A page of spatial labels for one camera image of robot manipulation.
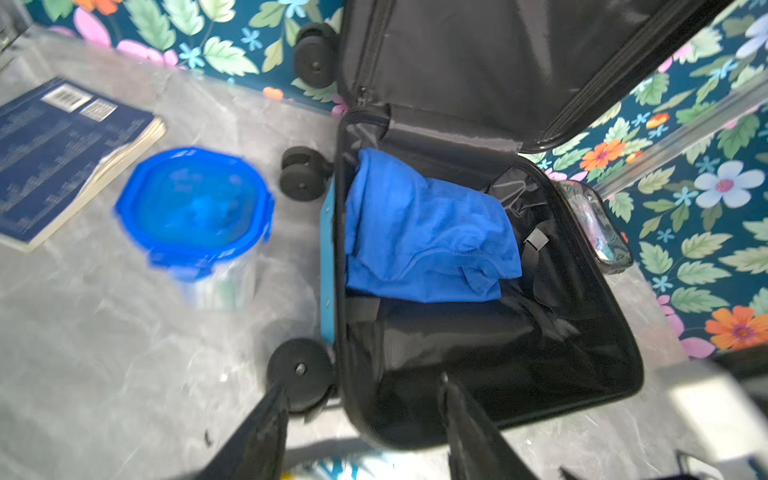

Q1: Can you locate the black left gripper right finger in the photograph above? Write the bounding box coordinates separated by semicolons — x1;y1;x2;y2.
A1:
439;373;537;479

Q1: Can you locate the blue t-shirt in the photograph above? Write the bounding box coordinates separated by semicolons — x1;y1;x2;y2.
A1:
344;148;523;303

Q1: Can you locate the white yellow teal printed garment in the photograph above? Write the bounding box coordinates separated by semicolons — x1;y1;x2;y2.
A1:
280;454;424;480

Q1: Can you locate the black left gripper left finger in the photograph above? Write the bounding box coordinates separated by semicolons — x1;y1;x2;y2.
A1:
195;383;288;479

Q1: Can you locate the blue hard-shell suitcase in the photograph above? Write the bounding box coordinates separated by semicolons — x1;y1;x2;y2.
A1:
268;1;725;450

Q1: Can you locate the clear black-trimmed toiletry pouch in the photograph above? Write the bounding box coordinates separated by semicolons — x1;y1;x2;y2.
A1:
558;180;634;275

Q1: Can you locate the clear container blue lid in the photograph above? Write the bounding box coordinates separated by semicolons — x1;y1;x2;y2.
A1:
115;147;275;310

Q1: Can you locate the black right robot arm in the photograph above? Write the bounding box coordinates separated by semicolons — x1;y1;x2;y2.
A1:
553;346;767;479

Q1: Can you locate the aluminium cage frame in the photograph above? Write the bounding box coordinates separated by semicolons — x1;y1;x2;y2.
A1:
594;71;767;197

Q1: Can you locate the dark blue paperback book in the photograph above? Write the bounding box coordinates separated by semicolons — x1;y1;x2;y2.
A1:
1;78;167;252

